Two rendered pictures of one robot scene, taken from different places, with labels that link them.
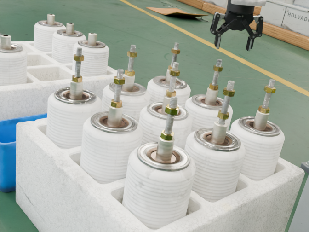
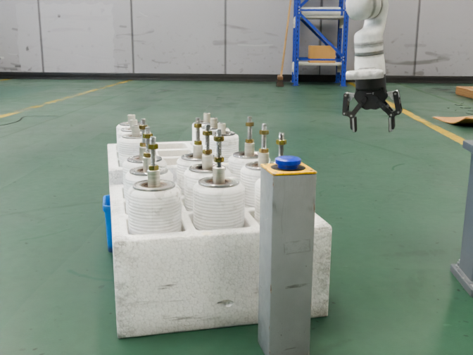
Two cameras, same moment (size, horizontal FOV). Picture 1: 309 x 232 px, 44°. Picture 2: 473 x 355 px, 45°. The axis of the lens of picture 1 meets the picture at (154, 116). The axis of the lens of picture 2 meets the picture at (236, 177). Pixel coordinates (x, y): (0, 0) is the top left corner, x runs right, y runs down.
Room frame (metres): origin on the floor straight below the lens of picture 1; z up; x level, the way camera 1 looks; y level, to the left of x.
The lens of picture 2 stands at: (-0.29, -0.67, 0.50)
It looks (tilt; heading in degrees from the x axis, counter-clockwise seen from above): 14 degrees down; 32
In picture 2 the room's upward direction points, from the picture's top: straight up
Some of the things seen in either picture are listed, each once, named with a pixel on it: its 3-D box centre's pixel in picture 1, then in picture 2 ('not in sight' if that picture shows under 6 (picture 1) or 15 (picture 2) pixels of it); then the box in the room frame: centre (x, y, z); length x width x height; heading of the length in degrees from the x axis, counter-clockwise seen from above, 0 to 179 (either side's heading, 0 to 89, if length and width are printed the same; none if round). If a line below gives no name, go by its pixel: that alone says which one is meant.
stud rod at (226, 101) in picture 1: (226, 104); (218, 149); (0.56, -0.11, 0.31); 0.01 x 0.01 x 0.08
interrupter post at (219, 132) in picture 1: (219, 132); (218, 175); (0.56, -0.11, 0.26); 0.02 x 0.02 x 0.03
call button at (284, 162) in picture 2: not in sight; (288, 164); (0.49, -0.28, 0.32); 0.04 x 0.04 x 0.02
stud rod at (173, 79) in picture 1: (172, 83); (207, 143); (0.64, -0.02, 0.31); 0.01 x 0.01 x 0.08
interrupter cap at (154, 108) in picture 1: (167, 111); (207, 168); (0.64, -0.02, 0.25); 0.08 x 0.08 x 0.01
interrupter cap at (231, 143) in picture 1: (217, 139); (218, 182); (0.56, -0.11, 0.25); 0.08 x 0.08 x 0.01
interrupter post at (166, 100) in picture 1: (168, 104); (207, 162); (0.64, -0.02, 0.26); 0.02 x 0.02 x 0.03
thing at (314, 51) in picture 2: not in sight; (321, 53); (6.23, 2.18, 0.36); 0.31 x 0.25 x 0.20; 119
